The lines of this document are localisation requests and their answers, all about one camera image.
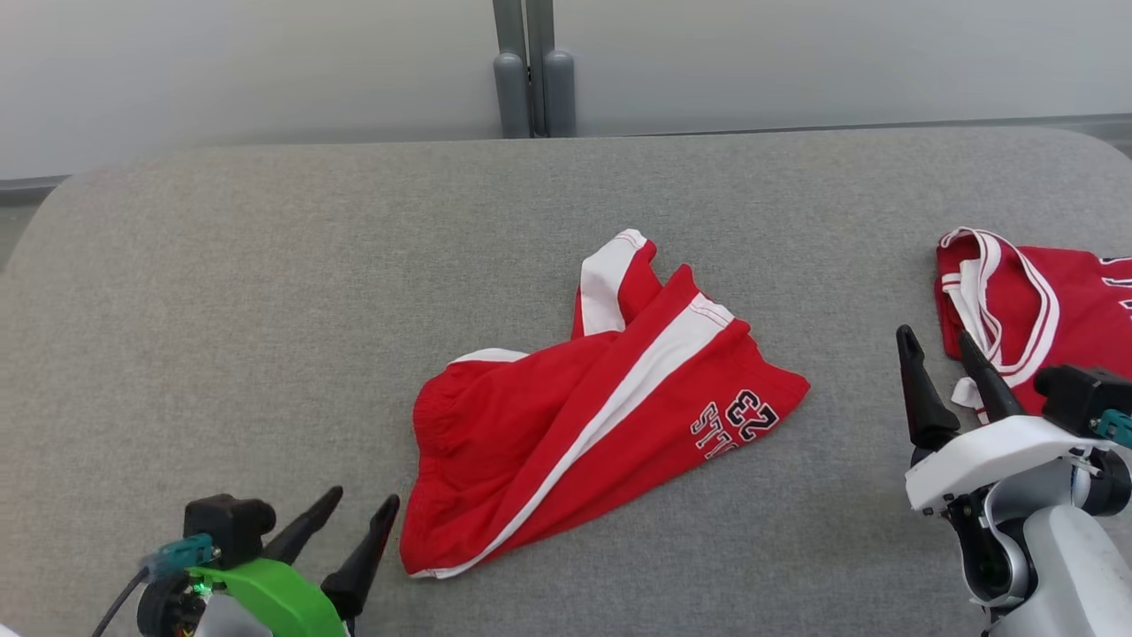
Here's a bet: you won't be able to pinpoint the black cable teal connector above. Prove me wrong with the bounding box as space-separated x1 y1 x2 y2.
1092 409 1132 449
91 533 216 637

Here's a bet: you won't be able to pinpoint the red shorts with white stripe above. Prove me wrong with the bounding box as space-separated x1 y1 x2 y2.
400 228 811 581

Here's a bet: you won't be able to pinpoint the grey double partition post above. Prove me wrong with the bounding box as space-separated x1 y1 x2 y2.
492 0 577 140

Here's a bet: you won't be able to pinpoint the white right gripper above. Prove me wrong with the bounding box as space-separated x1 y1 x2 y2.
896 325 1106 514

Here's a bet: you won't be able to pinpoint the red basketball jersey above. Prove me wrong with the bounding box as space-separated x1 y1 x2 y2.
936 226 1132 426

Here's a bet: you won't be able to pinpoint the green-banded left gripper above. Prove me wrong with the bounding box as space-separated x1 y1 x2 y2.
190 485 401 637

